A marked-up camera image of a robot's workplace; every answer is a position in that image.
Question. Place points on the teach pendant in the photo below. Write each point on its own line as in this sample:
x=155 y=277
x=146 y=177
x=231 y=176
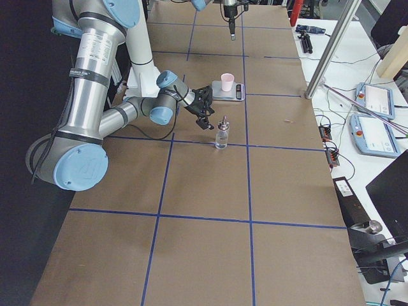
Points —
x=377 y=99
x=373 y=137

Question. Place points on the black power box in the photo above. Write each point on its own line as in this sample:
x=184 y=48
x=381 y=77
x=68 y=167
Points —
x=353 y=212

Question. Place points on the lower teach pendant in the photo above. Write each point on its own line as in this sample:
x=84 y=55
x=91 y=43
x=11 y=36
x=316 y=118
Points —
x=373 y=137

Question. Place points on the orange terminal block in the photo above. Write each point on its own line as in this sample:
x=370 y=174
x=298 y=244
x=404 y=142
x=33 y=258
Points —
x=332 y=156
x=325 y=133

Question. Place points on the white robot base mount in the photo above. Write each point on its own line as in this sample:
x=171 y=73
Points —
x=142 y=81

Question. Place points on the orange terminal block upper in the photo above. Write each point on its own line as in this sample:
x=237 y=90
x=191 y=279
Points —
x=325 y=133

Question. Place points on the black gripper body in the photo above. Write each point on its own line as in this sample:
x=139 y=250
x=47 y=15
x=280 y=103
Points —
x=228 y=11
x=195 y=108

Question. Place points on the orange terminal block lower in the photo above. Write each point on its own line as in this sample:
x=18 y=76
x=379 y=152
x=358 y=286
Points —
x=332 y=156

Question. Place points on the aluminium frame post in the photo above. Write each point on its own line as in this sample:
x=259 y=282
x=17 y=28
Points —
x=333 y=43

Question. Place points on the upper teach pendant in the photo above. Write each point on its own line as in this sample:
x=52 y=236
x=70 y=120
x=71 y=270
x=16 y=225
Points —
x=377 y=99

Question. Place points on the black monitor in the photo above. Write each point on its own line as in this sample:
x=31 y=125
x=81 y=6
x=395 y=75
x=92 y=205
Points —
x=388 y=193

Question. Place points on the black camera tripod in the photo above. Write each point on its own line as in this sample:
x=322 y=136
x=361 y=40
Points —
x=305 y=42

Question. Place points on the pink paper cup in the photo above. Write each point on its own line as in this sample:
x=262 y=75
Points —
x=227 y=81

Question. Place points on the digital kitchen scale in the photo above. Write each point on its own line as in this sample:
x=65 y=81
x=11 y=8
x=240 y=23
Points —
x=237 y=92

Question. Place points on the glass sauce bottle metal spout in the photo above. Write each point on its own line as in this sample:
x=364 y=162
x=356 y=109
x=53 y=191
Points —
x=221 y=138

